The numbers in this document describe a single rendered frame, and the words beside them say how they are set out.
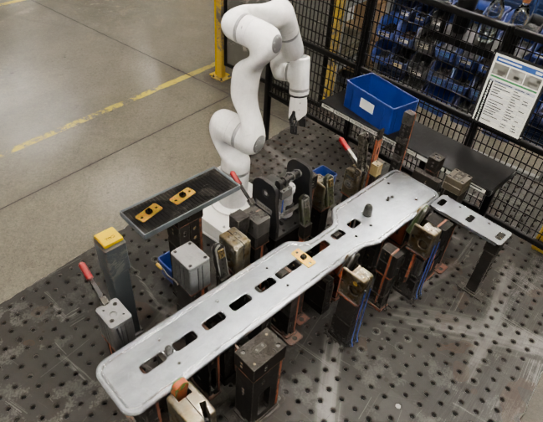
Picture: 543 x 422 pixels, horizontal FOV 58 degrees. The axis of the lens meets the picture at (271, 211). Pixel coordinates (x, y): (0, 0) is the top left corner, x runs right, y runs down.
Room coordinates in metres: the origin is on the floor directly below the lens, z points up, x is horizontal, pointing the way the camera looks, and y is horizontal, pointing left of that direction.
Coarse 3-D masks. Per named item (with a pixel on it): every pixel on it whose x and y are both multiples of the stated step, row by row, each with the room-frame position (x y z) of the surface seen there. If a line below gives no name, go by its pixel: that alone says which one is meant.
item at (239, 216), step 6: (240, 210) 1.22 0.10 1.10; (234, 216) 1.19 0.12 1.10; (240, 216) 1.19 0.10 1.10; (246, 216) 1.20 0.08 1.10; (234, 222) 1.18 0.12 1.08; (240, 222) 1.17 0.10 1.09; (246, 222) 1.19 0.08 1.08; (240, 228) 1.17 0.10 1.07; (246, 228) 1.19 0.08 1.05; (246, 234) 1.20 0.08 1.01
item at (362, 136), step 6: (366, 132) 1.58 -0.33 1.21; (360, 138) 1.56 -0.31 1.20; (366, 138) 1.56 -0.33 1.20; (372, 138) 1.55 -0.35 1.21; (360, 144) 1.56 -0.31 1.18; (366, 144) 1.57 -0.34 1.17; (360, 150) 1.55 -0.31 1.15; (366, 150) 1.57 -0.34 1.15; (360, 156) 1.55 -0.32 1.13; (366, 156) 1.57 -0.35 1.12; (360, 162) 1.55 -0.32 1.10; (366, 162) 1.56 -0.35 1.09; (360, 168) 1.54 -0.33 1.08
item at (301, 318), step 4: (296, 260) 1.12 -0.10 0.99; (292, 264) 1.13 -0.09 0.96; (296, 264) 1.11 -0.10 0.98; (300, 264) 1.11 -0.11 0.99; (292, 268) 1.12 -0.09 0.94; (296, 268) 1.11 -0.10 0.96; (304, 292) 1.12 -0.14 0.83; (300, 296) 1.11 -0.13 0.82; (300, 300) 1.11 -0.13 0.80; (300, 304) 1.11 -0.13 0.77; (300, 308) 1.12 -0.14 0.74; (300, 312) 1.12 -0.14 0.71; (300, 316) 1.11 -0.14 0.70; (304, 316) 1.11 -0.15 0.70; (308, 316) 1.11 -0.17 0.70; (296, 320) 1.09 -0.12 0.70; (300, 320) 1.09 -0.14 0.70; (304, 320) 1.09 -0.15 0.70; (300, 324) 1.08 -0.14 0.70
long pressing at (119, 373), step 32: (384, 192) 1.51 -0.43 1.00; (416, 192) 1.52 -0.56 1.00; (384, 224) 1.32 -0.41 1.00; (288, 256) 1.12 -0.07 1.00; (320, 256) 1.14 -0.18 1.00; (224, 288) 0.97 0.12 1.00; (288, 288) 0.99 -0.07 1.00; (192, 320) 0.84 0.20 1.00; (224, 320) 0.85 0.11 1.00; (256, 320) 0.86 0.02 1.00; (128, 352) 0.73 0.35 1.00; (160, 352) 0.73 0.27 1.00; (192, 352) 0.74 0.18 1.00; (128, 384) 0.63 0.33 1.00; (160, 384) 0.64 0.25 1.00
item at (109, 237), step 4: (112, 228) 1.03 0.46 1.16; (100, 232) 1.01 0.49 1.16; (104, 232) 1.01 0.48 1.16; (108, 232) 1.01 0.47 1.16; (112, 232) 1.01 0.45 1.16; (116, 232) 1.01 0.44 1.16; (96, 236) 0.99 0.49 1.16; (100, 236) 0.99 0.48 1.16; (104, 236) 0.99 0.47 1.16; (108, 236) 0.99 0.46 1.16; (112, 236) 1.00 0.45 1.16; (116, 236) 1.00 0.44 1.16; (120, 236) 1.00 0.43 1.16; (100, 240) 0.98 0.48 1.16; (104, 240) 0.98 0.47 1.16; (108, 240) 0.98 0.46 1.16; (112, 240) 0.98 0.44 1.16; (116, 240) 0.98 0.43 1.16; (120, 240) 0.99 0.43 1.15; (104, 244) 0.96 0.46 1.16; (108, 244) 0.96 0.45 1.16; (112, 244) 0.97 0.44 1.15
